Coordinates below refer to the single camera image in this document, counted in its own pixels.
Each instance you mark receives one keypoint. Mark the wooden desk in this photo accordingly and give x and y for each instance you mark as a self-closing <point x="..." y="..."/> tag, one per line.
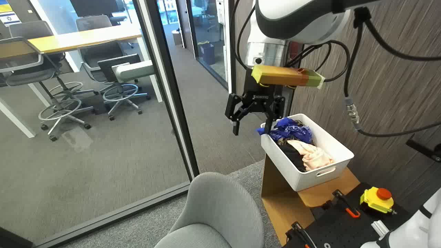
<point x="75" y="40"/>

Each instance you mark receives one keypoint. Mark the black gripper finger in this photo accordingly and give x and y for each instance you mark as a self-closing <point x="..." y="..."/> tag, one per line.
<point x="272" y="113"/>
<point x="235" y="116"/>

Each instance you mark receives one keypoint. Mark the black clothing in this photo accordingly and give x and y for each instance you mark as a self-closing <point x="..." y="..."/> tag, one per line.
<point x="295" y="157"/>

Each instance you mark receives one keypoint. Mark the black orange clamp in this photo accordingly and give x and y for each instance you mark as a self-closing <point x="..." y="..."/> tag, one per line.
<point x="353" y="212"/>

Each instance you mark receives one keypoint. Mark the white plastic box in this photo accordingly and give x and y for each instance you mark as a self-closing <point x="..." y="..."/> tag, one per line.
<point x="304" y="179"/>

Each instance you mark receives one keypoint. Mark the yellow emergency stop button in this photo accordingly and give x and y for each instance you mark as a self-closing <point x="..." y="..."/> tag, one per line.
<point x="378" y="198"/>

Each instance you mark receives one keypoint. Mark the grey office chair left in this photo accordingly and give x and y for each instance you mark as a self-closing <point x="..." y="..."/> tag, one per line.
<point x="23" y="62"/>

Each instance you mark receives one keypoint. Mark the black glass door frame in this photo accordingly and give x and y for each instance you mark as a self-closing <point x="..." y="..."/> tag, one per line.
<point x="158" y="46"/>

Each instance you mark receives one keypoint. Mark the grey office chair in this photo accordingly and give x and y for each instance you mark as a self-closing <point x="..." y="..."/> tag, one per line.
<point x="107" y="62"/>
<point x="23" y="62"/>

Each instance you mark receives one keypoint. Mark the grey office chair right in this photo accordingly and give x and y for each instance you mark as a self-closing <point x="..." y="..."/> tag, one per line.
<point x="107" y="62"/>

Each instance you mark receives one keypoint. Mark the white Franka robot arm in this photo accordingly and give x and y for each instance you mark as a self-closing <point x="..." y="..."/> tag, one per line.
<point x="273" y="25"/>

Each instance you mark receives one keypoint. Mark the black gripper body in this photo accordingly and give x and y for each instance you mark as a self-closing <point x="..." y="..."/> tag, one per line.
<point x="255" y="102"/>

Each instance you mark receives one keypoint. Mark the peach clothing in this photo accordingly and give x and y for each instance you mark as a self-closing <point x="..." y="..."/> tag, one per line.
<point x="313" y="157"/>

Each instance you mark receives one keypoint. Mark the blue bandana cloth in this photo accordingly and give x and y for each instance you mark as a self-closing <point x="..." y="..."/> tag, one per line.
<point x="289" y="128"/>

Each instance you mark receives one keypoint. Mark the grey armchair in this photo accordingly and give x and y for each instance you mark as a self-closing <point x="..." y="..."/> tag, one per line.
<point x="218" y="214"/>

